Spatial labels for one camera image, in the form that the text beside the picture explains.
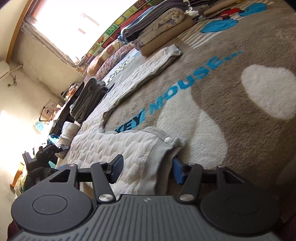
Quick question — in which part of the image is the dark wooden desk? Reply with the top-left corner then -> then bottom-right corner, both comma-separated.
49,82 -> 84,137

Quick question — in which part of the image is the orange floral pillow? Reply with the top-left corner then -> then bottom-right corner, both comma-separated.
87,39 -> 123,76

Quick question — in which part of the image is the pink purple comforter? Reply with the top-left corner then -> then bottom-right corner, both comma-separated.
83,43 -> 134,84

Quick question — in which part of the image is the white wall air conditioner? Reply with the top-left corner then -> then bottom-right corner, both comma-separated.
0,61 -> 10,81

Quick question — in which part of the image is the grey folded clothes stack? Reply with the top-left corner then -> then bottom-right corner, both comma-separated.
70,76 -> 108,124

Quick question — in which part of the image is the floral white folded quilt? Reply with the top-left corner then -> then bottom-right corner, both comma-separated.
132,8 -> 185,50

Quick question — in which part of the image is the purple grey folded blanket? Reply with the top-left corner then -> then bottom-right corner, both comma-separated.
118,0 -> 189,42

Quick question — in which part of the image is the beige folded blanket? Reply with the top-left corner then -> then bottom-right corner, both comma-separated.
139,15 -> 195,57

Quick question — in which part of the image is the colourful alphabet foam mat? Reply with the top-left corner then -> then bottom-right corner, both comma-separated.
77,1 -> 161,69

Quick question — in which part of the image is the floral white rolled garment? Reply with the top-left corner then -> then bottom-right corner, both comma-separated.
55,121 -> 80,159

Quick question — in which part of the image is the white quilted baby garment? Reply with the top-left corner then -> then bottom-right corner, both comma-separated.
57,44 -> 186,197

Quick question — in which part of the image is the blue folded blanket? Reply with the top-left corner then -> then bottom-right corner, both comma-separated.
118,6 -> 155,43

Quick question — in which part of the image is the Mickey Mouse fleece blanket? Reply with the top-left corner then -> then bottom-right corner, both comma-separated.
105,1 -> 295,189

